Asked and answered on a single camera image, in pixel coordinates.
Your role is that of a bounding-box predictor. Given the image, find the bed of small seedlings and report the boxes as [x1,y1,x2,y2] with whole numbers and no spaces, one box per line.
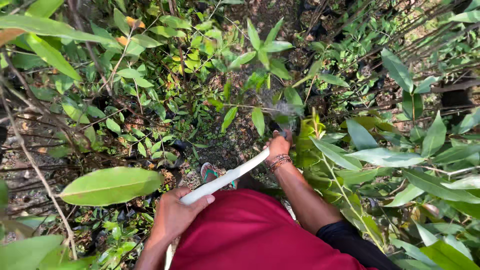
[49,7,233,181]

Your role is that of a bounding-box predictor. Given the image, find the person's left hand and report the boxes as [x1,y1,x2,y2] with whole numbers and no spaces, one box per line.
[151,186,217,247]

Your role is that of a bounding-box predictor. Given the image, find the person's right hand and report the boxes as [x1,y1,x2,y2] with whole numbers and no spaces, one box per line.
[263,129,294,163]

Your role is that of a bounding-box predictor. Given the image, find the large broad green leaf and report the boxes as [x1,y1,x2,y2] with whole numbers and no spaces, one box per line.
[59,166,165,207]

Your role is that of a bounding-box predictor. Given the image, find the brown beaded wrist bracelets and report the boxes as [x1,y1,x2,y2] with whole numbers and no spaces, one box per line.
[266,153,293,173]

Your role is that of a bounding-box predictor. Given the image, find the long-leaved green plant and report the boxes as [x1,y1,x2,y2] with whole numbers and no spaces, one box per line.
[298,48,480,270]

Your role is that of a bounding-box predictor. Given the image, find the red shirt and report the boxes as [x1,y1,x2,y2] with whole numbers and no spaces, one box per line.
[170,188,377,270]

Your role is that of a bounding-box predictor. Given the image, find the teal strap flip-flop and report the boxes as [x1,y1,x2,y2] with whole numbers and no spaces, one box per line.
[200,162,237,189]

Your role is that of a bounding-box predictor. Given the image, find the thin bare brown branch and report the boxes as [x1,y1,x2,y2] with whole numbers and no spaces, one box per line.
[0,49,79,261]

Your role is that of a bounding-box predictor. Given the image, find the black sleeve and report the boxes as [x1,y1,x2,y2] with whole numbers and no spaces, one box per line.
[316,220,403,270]

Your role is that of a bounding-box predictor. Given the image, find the white water hose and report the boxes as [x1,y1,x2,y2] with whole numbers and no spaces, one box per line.
[164,147,271,270]

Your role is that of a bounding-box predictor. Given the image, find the slender green sapling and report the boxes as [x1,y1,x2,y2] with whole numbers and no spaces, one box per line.
[220,17,305,138]

